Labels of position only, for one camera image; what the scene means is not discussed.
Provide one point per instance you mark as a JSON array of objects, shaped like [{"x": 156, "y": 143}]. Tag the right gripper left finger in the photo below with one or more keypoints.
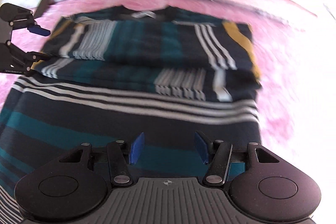
[{"x": 121, "y": 154}]

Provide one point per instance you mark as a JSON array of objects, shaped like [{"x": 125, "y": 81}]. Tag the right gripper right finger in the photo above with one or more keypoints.
[{"x": 216, "y": 154}]

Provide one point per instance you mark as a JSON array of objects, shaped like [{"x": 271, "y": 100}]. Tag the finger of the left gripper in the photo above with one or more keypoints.
[
  {"x": 18, "y": 62},
  {"x": 21, "y": 18}
]

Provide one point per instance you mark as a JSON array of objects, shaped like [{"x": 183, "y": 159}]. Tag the striped knit sweater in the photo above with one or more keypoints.
[{"x": 166, "y": 38}]

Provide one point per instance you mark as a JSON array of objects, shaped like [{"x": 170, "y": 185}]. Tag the black remote control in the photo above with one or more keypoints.
[{"x": 41, "y": 8}]

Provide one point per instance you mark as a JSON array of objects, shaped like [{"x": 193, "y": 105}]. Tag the pink fuzzy bed blanket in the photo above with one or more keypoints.
[{"x": 275, "y": 56}]

